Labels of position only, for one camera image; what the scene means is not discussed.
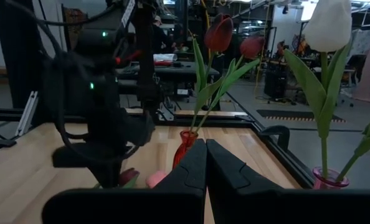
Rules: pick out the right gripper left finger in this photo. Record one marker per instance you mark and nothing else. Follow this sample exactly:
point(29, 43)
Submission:
point(185, 186)

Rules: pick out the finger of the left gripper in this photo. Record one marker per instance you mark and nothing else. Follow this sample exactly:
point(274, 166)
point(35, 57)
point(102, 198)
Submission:
point(100, 177)
point(114, 177)

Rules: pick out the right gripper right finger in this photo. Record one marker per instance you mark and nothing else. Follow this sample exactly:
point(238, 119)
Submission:
point(235, 186)

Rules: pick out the pink artificial tulip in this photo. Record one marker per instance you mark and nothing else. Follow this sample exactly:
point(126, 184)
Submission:
point(155, 180)

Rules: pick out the dark red artificial tulip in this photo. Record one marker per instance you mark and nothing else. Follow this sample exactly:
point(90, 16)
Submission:
point(219, 32)
point(252, 46)

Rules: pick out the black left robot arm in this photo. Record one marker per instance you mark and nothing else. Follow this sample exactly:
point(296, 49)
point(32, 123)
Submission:
point(88, 77)

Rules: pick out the red glass vase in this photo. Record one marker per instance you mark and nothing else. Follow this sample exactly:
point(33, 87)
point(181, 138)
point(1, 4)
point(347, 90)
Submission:
point(185, 146)

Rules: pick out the purple glass vase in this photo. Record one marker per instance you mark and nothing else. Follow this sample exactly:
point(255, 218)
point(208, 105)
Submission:
point(320, 183)

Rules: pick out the black table clamp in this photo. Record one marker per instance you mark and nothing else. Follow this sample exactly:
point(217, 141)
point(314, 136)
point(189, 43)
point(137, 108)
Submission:
point(281, 133)

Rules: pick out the clear plastic container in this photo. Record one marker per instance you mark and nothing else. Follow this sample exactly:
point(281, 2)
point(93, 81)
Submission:
point(164, 58)

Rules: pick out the black floor mat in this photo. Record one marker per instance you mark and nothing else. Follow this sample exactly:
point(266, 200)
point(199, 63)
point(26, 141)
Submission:
point(297, 114)

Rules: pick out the dark grey desk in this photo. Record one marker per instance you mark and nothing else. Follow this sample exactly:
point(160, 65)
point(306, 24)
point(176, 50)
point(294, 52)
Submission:
point(188, 70)

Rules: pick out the black case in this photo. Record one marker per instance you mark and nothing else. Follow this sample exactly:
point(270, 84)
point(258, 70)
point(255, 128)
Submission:
point(275, 84)

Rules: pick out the person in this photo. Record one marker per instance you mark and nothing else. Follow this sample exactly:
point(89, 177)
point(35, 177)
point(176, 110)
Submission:
point(158, 34)

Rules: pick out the white patterned cloth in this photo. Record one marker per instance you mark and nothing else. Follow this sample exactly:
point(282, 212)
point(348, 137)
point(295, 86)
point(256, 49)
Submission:
point(364, 40)

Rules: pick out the silver metal bracket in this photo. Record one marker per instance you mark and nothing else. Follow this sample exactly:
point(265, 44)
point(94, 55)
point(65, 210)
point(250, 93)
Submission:
point(27, 113)

